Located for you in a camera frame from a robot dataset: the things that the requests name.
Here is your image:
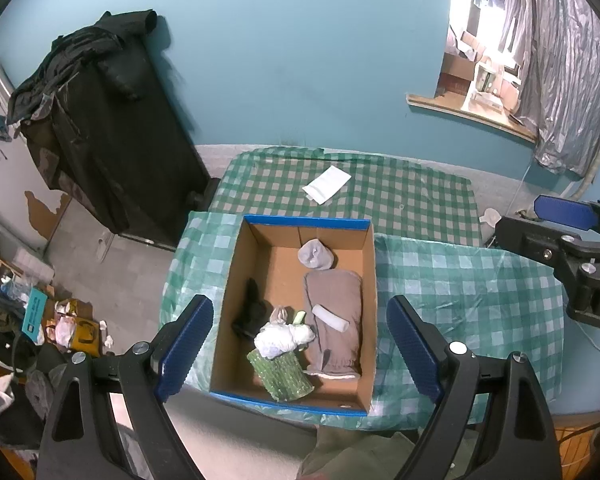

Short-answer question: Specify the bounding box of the green sparkly knitted cloth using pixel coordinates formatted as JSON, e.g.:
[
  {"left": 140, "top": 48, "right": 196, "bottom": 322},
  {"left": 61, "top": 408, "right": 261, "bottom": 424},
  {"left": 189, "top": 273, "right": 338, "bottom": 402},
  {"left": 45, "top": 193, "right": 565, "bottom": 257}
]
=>
[{"left": 247, "top": 349, "right": 314, "bottom": 402}]

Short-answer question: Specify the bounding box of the grey sock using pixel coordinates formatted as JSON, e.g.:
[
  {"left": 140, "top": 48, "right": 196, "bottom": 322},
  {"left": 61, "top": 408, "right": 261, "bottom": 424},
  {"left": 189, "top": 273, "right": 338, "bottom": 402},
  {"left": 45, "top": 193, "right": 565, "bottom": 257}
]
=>
[{"left": 298, "top": 238, "right": 335, "bottom": 270}]

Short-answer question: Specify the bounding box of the teal checked plastic tablecloth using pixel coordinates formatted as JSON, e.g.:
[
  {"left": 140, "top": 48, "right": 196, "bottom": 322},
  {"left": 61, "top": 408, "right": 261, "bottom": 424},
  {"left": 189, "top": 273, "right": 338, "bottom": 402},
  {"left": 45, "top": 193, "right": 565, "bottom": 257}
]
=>
[{"left": 160, "top": 212, "right": 564, "bottom": 430}]

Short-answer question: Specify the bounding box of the black glove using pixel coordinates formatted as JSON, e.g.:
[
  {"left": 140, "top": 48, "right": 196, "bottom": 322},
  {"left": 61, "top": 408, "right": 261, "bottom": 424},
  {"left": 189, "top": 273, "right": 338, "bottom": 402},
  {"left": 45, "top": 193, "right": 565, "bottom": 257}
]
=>
[{"left": 232, "top": 278, "right": 273, "bottom": 340}]

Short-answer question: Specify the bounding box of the teal card sign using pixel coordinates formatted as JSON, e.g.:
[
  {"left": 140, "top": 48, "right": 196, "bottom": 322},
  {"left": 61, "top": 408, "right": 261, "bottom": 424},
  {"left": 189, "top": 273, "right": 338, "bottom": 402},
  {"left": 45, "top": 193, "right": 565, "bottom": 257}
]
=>
[{"left": 21, "top": 287, "right": 47, "bottom": 346}]

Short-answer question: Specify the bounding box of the white fluffy cloth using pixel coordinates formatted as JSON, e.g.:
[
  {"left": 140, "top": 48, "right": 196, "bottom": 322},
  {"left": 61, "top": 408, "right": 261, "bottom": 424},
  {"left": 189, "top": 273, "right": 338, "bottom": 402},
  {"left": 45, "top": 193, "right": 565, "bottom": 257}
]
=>
[{"left": 254, "top": 323, "right": 315, "bottom": 360}]

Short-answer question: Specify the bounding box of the green checked floor cloth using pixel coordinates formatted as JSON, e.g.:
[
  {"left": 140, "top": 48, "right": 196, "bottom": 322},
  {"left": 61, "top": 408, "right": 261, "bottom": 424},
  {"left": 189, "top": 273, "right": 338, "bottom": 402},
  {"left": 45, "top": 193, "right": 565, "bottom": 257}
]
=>
[{"left": 210, "top": 146, "right": 481, "bottom": 247}]

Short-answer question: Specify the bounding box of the wooden window sill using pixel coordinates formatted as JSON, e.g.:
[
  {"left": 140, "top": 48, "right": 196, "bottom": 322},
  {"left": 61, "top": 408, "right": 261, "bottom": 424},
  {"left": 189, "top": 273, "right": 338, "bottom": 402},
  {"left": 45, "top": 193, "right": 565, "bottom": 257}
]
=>
[{"left": 405, "top": 92, "right": 536, "bottom": 143}]

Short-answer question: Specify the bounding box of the silver grey curtain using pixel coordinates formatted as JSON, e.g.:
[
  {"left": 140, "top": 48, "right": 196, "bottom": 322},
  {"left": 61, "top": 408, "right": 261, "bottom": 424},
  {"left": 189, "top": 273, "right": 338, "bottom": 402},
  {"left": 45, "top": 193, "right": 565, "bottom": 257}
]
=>
[{"left": 484, "top": 0, "right": 600, "bottom": 177}]

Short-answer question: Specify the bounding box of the blue-edged cardboard box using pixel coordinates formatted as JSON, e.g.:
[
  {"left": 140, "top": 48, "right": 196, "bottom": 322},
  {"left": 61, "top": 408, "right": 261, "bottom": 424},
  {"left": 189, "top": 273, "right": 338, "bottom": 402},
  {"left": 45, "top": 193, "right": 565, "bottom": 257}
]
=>
[{"left": 210, "top": 214, "right": 378, "bottom": 417}]

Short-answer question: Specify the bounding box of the grey-brown folded garment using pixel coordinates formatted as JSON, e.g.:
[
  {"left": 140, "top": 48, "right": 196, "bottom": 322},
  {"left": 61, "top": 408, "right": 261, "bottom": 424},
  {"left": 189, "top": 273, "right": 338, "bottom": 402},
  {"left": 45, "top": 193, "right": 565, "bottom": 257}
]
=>
[{"left": 303, "top": 269, "right": 362, "bottom": 380}]

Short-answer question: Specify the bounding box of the white paper envelope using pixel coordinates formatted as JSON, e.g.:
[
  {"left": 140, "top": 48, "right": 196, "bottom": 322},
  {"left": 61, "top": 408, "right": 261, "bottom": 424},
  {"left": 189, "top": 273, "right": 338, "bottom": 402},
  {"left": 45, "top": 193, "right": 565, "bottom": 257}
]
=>
[{"left": 302, "top": 166, "right": 351, "bottom": 205}]

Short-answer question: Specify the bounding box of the black draped cabinet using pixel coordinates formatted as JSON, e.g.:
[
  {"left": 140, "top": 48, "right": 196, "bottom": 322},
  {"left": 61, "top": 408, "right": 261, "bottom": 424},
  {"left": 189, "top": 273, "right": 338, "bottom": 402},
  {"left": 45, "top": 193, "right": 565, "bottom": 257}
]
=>
[{"left": 7, "top": 10, "right": 218, "bottom": 247}]

